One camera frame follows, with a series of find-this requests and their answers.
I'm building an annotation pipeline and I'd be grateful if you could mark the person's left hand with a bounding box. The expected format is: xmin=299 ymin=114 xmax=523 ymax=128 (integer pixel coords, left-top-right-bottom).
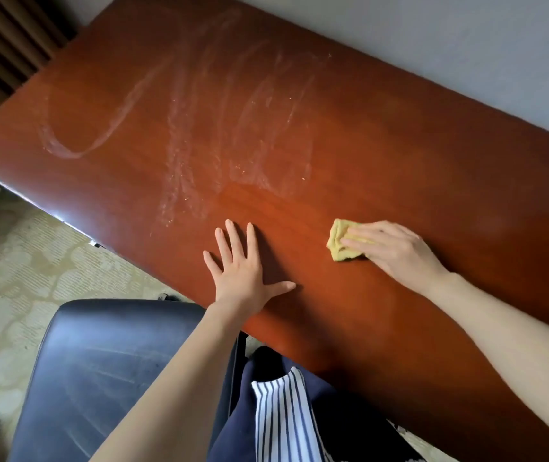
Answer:
xmin=202 ymin=219 xmax=298 ymax=319

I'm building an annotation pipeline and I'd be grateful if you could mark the person's right hand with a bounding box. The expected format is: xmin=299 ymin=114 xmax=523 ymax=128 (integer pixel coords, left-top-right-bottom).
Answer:
xmin=339 ymin=220 xmax=450 ymax=298

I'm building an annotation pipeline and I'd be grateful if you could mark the yellow cleaning cloth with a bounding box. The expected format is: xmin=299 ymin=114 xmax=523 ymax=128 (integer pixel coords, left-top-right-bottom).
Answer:
xmin=326 ymin=218 xmax=377 ymax=262

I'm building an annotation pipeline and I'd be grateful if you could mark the black leather chair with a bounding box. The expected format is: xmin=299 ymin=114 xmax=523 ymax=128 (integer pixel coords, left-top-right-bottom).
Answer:
xmin=8 ymin=298 xmax=249 ymax=462

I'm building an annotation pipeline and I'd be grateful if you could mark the person's right forearm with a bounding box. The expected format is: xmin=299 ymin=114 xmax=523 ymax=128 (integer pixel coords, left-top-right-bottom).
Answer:
xmin=423 ymin=273 xmax=549 ymax=446

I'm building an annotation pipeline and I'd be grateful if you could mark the person's left forearm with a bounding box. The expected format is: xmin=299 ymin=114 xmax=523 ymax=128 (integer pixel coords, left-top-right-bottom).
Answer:
xmin=90 ymin=305 xmax=256 ymax=462

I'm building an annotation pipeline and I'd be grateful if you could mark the red-brown wooden table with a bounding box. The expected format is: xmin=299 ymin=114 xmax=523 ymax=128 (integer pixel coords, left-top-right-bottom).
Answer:
xmin=0 ymin=0 xmax=549 ymax=462

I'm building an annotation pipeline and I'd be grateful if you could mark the navy dress with white trim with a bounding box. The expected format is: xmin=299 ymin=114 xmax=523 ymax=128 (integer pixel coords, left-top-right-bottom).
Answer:
xmin=206 ymin=346 xmax=425 ymax=462

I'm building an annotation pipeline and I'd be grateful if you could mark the blue striped white apron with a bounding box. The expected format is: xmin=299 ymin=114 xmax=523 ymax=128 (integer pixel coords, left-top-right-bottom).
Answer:
xmin=251 ymin=366 xmax=334 ymax=462

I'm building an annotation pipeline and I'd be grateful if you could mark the brown curtain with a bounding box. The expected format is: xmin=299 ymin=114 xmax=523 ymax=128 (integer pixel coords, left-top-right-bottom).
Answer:
xmin=0 ymin=0 xmax=79 ymax=136

